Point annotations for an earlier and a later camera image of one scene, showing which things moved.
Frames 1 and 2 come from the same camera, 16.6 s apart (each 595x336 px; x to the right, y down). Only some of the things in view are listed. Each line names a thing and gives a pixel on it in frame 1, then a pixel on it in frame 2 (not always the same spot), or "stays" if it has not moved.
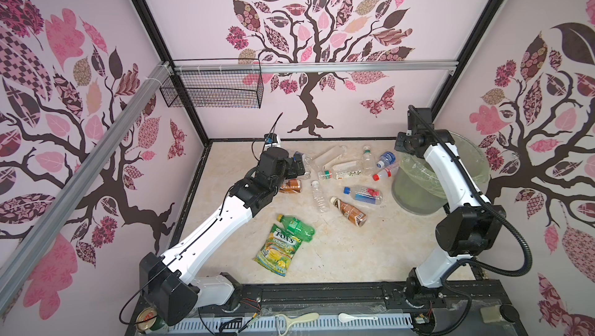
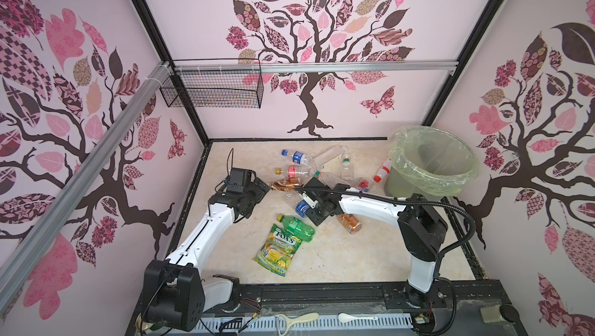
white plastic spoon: x=344 y=317 stays
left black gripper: x=293 y=172 -> x=259 y=193
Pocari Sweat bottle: x=386 y=159 -> x=298 y=200
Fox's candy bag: x=276 y=252 stays
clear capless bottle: x=326 y=156 stays
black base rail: x=350 y=299 stays
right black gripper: x=400 y=135 -> x=316 y=220
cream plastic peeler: x=283 y=322 stays
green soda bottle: x=304 y=231 stays
